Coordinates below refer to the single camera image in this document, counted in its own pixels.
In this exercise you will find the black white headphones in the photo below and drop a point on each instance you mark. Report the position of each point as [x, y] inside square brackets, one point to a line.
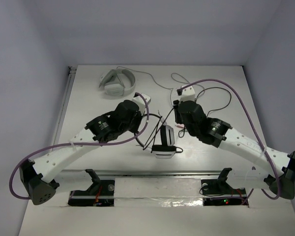
[163, 140]

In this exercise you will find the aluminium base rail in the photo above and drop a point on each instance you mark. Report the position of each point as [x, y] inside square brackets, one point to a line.
[111, 173]

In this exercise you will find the grey white headphones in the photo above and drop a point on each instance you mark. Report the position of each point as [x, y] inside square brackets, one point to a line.
[113, 85]

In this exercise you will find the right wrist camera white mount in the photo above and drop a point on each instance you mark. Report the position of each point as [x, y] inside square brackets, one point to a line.
[186, 94]

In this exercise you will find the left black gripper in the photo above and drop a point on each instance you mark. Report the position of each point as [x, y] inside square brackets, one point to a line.
[137, 122]

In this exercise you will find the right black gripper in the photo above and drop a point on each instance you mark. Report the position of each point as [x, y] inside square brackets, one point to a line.
[178, 119]

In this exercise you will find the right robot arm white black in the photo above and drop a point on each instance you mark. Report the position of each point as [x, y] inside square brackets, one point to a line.
[271, 169]

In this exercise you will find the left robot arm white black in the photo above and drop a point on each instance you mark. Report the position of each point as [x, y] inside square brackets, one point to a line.
[44, 176]

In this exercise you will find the white foam block with tape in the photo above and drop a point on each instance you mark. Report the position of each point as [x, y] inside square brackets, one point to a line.
[157, 192]

